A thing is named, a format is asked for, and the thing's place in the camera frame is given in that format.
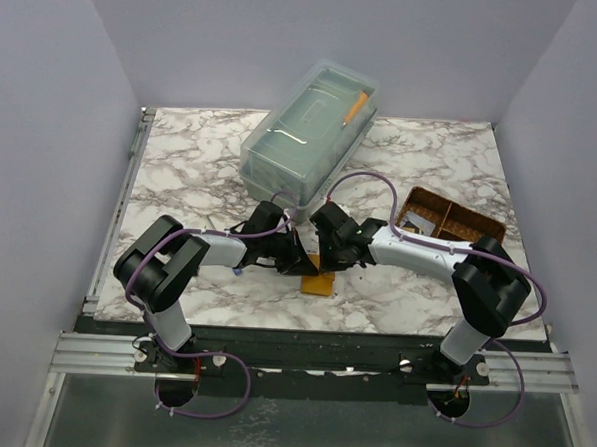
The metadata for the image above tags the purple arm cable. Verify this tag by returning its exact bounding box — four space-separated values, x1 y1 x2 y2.
117 182 301 424
315 169 556 432

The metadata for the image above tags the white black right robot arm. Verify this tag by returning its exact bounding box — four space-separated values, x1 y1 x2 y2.
310 201 531 384

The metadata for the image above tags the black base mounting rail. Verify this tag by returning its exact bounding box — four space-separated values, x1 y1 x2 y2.
52 317 578 405

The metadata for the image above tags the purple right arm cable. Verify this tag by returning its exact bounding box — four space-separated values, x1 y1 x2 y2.
315 169 556 432

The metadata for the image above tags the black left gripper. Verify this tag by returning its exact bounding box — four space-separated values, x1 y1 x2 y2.
259 226 321 278

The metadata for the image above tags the black green screwdriver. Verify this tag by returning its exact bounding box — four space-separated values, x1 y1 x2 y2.
206 216 217 234

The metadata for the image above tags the orange utility knife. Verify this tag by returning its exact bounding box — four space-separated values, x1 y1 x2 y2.
342 91 369 128

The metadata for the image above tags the brown woven divided basket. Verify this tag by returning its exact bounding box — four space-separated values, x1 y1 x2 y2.
396 187 506 243

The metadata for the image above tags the clear plastic storage box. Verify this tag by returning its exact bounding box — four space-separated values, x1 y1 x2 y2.
239 60 380 223

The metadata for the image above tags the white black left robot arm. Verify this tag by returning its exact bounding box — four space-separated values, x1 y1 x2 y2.
113 201 318 372

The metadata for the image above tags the grey credit card stack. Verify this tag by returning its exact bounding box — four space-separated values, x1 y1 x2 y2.
400 211 436 236

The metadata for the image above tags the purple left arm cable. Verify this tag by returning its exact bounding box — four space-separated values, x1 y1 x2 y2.
117 182 301 424

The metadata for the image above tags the tan card holder wallet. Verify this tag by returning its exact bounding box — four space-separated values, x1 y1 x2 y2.
300 272 336 297

